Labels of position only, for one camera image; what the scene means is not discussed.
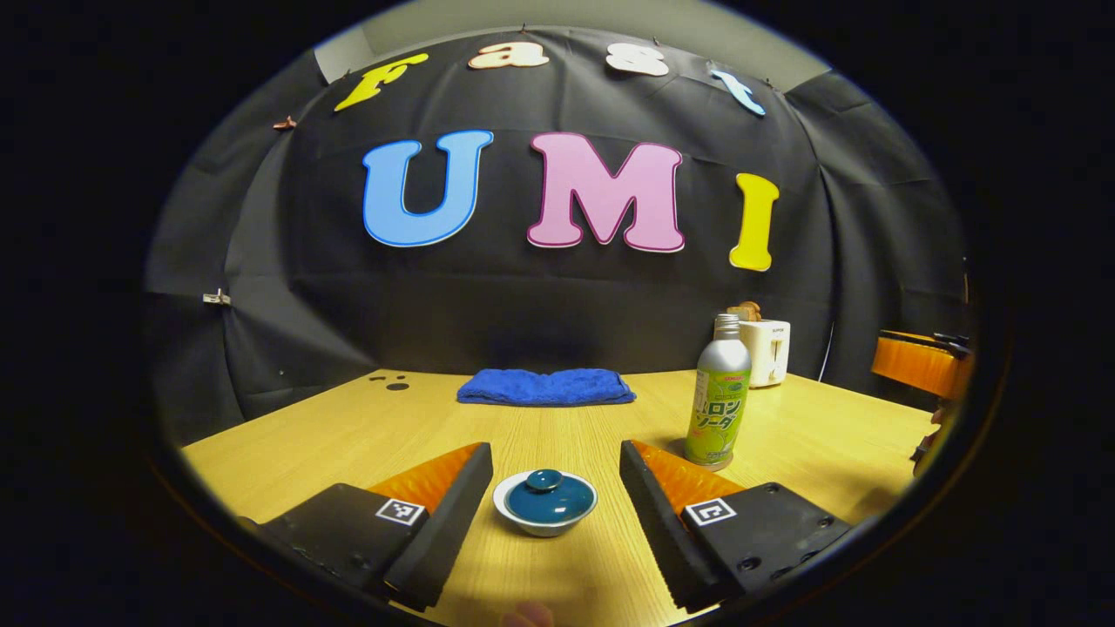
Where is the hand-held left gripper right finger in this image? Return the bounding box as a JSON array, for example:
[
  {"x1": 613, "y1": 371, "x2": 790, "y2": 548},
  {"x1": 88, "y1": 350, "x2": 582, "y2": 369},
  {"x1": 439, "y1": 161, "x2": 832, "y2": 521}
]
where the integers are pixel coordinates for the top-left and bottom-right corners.
[{"x1": 619, "y1": 440, "x2": 855, "y2": 613}]

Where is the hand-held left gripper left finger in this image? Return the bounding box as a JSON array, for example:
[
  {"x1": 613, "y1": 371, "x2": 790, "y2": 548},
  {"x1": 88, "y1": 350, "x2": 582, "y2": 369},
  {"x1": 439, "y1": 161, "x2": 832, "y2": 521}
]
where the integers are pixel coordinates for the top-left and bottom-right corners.
[{"x1": 240, "y1": 442, "x2": 494, "y2": 612}]

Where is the blue teacup lid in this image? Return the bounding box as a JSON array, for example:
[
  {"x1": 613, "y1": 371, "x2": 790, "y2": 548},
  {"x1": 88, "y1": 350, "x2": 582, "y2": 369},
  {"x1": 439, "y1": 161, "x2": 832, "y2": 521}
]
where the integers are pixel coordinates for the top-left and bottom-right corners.
[{"x1": 505, "y1": 469, "x2": 595, "y2": 523}]

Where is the silver green water bottle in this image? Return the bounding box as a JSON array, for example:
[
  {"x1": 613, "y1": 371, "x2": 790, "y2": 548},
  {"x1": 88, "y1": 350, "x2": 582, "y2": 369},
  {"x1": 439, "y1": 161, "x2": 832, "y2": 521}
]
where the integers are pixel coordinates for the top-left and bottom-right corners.
[{"x1": 684, "y1": 313, "x2": 752, "y2": 471}]

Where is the white toaster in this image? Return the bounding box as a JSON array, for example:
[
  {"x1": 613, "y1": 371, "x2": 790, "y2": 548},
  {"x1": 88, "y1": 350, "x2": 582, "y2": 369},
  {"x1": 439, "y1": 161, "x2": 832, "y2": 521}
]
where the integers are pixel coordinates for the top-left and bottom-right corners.
[{"x1": 736, "y1": 319, "x2": 792, "y2": 388}]

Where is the blue folded towel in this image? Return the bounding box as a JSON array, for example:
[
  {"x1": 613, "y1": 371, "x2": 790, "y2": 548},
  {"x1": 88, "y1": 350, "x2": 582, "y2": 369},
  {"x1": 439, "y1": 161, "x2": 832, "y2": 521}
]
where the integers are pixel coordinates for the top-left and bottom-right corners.
[{"x1": 456, "y1": 367, "x2": 638, "y2": 407}]

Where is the black backdrop cloth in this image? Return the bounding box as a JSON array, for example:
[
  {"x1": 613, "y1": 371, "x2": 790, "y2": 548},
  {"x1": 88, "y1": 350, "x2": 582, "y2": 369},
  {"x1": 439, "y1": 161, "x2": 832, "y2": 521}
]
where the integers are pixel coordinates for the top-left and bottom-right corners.
[{"x1": 144, "y1": 26, "x2": 970, "y2": 445}]

